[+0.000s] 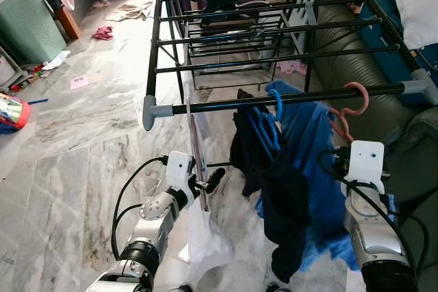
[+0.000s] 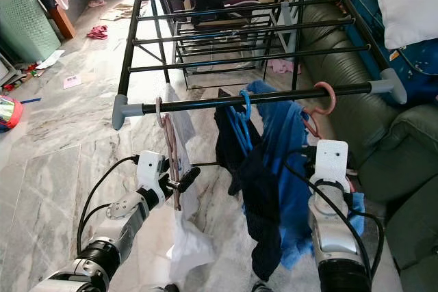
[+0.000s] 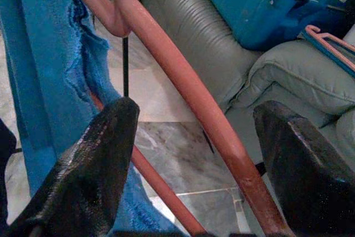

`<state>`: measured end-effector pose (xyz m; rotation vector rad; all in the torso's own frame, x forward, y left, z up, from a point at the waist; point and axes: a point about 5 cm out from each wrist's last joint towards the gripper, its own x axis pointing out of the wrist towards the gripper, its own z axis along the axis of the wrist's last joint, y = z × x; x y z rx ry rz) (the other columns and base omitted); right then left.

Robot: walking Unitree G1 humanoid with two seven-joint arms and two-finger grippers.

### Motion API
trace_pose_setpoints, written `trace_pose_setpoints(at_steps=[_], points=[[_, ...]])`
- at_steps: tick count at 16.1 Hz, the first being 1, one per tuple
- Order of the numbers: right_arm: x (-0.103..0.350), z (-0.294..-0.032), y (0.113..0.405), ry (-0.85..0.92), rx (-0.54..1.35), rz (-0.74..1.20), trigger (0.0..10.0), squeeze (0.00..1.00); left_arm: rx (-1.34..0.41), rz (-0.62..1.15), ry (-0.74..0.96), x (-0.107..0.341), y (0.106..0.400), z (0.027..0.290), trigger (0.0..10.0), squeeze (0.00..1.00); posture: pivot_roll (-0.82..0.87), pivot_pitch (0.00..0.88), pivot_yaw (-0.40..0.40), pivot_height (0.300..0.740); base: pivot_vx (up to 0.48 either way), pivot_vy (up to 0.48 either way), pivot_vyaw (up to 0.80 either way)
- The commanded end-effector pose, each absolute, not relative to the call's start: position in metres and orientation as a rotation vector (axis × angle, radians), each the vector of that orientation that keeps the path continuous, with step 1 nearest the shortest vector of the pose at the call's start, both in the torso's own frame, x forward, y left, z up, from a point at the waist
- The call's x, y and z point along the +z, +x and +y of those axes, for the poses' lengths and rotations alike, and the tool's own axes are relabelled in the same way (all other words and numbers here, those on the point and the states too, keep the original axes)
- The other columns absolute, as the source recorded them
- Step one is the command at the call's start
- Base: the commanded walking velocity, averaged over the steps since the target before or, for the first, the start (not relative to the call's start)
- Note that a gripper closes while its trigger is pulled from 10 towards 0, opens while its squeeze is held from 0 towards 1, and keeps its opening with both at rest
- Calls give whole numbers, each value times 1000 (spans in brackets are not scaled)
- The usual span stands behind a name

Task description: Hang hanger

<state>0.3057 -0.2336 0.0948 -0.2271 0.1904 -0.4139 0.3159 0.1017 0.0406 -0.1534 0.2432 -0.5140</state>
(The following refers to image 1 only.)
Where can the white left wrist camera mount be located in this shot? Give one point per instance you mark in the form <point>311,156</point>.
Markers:
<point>179,167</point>

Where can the blue plastic hanger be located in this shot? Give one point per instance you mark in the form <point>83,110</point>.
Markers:
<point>275,117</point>

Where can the pink plastic hanger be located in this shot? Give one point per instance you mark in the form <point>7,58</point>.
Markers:
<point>364,97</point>
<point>198,155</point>

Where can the pink paper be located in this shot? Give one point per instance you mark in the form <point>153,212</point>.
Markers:
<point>79,82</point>

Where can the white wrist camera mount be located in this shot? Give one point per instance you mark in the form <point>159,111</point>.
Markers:
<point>179,167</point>
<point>366,161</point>

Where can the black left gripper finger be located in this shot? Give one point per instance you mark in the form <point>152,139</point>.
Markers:
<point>216,179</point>

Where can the small red floor item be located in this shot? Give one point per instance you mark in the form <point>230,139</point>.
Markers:
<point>102,32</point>

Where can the grey storage shelf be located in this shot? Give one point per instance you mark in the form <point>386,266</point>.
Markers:
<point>10,66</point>

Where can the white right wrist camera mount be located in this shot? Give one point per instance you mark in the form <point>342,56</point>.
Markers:
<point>366,161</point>

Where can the beige floor cloth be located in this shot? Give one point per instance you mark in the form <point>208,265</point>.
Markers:
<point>130,11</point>

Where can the white paper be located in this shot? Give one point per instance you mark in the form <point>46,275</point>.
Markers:
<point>56,59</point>

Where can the black metal drying rack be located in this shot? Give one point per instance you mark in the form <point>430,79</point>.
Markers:
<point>274,99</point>

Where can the pink floor cloth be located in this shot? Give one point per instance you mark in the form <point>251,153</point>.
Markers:
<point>293,67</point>

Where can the navy blue garment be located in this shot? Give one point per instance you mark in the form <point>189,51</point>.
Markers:
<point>287,230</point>

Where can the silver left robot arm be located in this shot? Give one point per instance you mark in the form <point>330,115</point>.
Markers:
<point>161,206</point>

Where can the dark green sofa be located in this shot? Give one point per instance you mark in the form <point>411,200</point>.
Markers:
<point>404,155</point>

